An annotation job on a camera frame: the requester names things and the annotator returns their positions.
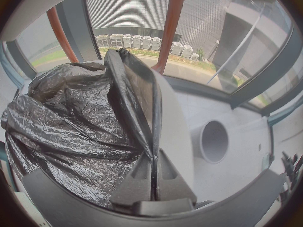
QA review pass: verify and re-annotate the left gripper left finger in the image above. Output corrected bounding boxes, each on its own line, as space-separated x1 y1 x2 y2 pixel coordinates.
110 150 154 213

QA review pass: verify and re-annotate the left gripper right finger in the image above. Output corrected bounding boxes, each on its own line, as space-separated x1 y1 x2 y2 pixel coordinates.
153 148 197 213

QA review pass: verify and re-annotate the black plastic bag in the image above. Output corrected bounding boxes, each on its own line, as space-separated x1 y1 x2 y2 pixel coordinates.
1 47 163 210

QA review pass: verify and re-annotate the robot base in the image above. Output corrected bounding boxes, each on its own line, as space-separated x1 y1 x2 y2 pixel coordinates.
13 190 51 227

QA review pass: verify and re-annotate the white trash bin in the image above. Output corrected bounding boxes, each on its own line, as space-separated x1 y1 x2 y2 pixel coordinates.
78 60 196 204

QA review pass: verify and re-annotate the white round pipe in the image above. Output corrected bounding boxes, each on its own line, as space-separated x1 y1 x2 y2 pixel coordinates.
190 120 229 164

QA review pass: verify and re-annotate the window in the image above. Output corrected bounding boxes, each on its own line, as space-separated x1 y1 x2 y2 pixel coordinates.
7 0 303 118

